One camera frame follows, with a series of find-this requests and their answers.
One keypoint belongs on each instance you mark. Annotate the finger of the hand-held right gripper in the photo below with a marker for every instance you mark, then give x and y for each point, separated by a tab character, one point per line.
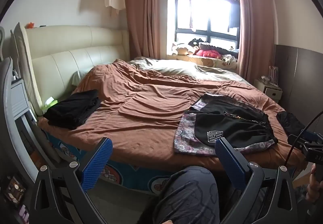
296	141

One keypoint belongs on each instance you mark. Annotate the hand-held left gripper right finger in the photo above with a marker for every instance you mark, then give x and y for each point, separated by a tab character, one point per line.
232	166

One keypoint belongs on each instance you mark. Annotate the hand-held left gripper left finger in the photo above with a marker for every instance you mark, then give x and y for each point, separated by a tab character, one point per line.
97	166

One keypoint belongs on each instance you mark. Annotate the black pants with white print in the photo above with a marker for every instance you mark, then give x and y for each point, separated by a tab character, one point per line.
227	123

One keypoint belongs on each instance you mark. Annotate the person's leg in grey pants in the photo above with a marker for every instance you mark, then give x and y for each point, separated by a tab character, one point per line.
186	196

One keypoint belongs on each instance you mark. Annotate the cartoon patterned pants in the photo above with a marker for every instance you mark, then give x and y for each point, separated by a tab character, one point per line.
184	135

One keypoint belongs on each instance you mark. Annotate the person's right hand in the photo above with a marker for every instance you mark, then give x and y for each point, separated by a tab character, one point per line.
315	188

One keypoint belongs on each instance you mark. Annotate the black cloth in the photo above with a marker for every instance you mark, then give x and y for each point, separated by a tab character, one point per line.
290	123

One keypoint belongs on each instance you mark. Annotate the white nightstand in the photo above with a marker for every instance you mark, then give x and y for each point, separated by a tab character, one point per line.
272	92

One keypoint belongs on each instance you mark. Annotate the stack of folded black clothes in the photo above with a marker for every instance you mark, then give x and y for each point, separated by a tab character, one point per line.
73	110

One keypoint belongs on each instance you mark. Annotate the grey brown wardrobe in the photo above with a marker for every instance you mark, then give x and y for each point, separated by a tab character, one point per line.
302	75

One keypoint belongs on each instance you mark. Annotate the white rack on nightstand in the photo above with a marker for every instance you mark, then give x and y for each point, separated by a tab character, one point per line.
273	76

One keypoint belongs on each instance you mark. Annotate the brown blanket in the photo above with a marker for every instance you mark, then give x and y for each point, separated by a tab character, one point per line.
151	118

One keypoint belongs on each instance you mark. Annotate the green tissue pack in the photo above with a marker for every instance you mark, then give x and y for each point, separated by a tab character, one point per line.
49	103

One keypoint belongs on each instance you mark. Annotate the light green pillow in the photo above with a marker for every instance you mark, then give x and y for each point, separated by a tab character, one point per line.
78	77

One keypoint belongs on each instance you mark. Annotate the cream leather headboard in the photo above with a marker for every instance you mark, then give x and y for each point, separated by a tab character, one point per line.
75	62

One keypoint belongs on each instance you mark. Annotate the spotted black white plush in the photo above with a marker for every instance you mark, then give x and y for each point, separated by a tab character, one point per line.
229	58

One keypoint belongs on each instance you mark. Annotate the red plush toy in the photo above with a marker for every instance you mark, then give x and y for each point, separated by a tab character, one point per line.
207	53

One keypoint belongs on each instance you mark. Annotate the grey padded board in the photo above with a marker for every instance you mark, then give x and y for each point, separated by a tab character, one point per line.
25	75

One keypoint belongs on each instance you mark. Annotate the pink curtain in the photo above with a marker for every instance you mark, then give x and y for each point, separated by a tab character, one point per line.
254	24
146	12

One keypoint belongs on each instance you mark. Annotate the beige plush bear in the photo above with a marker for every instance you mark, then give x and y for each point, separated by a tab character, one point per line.
183	50

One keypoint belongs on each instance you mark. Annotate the black plush toy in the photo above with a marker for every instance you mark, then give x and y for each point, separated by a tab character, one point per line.
198	42

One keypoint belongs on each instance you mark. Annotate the dark hanging garment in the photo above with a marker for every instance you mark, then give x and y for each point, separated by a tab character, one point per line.
233	14

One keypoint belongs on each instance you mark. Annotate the small orange toy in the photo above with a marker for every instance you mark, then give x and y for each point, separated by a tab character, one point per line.
30	25

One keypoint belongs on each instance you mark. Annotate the black framed window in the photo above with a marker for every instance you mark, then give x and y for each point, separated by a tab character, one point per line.
201	12

